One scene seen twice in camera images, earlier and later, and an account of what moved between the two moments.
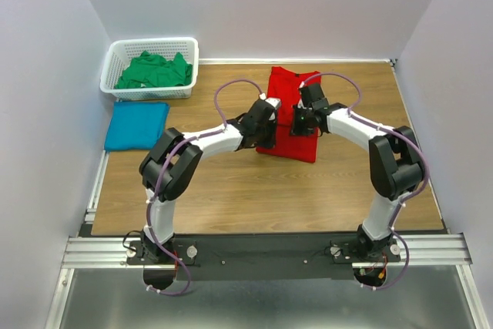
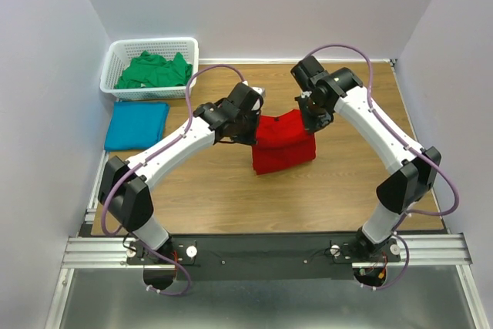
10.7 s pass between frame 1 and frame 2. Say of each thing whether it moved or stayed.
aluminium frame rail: stayed
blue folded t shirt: stayed
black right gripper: moved
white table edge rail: stayed
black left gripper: moved
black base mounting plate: stayed
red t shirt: moved
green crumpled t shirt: stayed
